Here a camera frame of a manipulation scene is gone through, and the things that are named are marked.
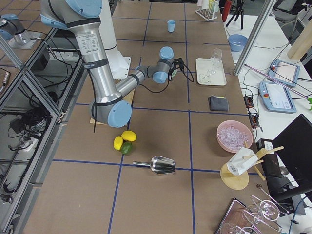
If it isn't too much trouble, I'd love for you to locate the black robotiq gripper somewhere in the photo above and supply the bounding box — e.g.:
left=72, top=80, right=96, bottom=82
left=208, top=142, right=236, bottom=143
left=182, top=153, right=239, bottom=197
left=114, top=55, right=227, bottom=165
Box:
left=169, top=58, right=183, bottom=79

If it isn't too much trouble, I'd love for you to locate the light blue plastic cup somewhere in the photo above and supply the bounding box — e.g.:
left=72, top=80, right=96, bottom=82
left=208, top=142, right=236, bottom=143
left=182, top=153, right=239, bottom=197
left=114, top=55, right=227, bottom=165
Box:
left=167, top=20, right=176, bottom=33

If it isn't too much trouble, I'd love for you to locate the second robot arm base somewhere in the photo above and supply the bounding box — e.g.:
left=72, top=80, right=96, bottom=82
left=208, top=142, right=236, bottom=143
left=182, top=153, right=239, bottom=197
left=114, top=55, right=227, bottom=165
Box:
left=0, top=14, right=41, bottom=49

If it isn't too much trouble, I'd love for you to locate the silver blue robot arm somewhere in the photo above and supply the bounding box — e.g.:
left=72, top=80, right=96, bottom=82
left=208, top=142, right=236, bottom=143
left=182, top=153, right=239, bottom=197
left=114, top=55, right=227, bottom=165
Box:
left=40, top=0, right=176, bottom=128

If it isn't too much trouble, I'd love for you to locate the blue bowl with fork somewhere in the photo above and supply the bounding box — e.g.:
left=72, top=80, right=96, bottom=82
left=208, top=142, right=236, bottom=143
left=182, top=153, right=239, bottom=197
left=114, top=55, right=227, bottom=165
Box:
left=228, top=34, right=248, bottom=52

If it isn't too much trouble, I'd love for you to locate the pink bowl with ice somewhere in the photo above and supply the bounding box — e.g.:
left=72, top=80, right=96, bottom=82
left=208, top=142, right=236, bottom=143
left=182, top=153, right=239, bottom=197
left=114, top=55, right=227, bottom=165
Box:
left=216, top=120, right=254, bottom=153

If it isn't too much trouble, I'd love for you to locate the steel ice scoop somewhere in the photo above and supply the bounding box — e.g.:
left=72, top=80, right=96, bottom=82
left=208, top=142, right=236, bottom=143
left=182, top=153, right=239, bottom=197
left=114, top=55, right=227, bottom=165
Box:
left=133, top=156, right=176, bottom=175

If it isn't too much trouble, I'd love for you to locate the cream bear serving tray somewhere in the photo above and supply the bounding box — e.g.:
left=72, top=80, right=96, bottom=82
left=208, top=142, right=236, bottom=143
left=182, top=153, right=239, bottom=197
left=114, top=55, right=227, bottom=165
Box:
left=195, top=58, right=227, bottom=86

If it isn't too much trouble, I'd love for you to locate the clear wine glass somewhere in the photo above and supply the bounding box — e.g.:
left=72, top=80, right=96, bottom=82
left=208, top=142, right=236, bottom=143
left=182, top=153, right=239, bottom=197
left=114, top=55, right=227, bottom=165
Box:
left=208, top=48, right=222, bottom=75

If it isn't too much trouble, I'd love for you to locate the grey folded cloth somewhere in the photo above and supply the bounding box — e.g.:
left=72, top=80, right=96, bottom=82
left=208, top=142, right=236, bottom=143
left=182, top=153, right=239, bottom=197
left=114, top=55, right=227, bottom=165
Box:
left=208, top=96, right=229, bottom=111

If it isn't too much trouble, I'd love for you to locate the wooden cutting board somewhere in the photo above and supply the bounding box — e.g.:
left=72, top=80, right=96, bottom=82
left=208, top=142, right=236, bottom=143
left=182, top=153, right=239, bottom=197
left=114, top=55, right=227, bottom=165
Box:
left=90, top=90, right=135, bottom=125

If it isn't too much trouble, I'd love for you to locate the red cylinder bottle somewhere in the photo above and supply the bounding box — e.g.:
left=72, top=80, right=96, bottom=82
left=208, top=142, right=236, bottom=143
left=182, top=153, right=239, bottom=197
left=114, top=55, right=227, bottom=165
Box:
left=222, top=0, right=232, bottom=22

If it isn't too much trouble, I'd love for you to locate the large yellow lemon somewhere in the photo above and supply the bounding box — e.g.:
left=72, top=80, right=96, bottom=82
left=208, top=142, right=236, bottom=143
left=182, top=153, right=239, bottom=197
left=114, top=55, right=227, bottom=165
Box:
left=121, top=130, right=137, bottom=142

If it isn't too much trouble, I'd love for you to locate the small yellow lemon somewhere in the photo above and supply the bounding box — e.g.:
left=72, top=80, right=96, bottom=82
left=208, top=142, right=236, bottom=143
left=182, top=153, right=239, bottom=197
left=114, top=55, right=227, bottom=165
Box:
left=113, top=136, right=124, bottom=151

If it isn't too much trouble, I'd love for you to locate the near blue teach pendant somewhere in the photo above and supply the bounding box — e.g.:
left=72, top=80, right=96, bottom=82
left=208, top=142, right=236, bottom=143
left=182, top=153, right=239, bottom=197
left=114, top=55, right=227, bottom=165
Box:
left=259, top=81, right=297, bottom=114

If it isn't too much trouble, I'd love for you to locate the blue teach pendant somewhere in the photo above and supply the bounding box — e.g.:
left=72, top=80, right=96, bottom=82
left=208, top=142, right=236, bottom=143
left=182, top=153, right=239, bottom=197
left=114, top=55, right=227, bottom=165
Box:
left=259, top=81, right=297, bottom=114
left=268, top=59, right=300, bottom=87

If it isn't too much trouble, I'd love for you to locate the far blue teach pendant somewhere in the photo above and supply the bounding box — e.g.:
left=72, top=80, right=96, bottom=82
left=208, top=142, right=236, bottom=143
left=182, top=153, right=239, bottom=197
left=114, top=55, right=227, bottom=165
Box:
left=268, top=59, right=300, bottom=87

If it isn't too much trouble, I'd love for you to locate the white paper carton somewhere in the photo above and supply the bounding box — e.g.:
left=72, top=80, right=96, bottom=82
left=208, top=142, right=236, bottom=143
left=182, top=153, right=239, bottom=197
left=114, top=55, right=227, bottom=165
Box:
left=226, top=147, right=258, bottom=176

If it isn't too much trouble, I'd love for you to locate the wooden stand round base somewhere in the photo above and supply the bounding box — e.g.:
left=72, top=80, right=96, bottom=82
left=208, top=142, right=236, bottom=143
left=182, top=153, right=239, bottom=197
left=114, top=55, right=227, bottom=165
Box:
left=220, top=145, right=285, bottom=191

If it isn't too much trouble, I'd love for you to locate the hanging wine glasses rack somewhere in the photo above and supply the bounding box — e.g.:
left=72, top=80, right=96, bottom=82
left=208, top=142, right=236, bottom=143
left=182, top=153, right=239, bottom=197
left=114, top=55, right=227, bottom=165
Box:
left=215, top=192, right=289, bottom=234

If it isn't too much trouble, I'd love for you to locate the white wire cup rack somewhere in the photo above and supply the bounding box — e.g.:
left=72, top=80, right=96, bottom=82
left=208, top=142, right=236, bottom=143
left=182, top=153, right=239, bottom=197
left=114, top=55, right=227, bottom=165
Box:
left=195, top=0, right=219, bottom=21

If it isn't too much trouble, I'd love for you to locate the black camera tripod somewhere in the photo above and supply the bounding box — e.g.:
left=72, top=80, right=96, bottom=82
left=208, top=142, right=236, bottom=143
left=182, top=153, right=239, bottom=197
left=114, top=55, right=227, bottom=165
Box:
left=226, top=0, right=245, bottom=30

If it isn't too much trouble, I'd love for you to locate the aluminium frame post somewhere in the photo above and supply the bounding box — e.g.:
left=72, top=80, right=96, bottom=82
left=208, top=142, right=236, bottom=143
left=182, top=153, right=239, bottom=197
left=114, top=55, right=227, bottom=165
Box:
left=234, top=0, right=277, bottom=76

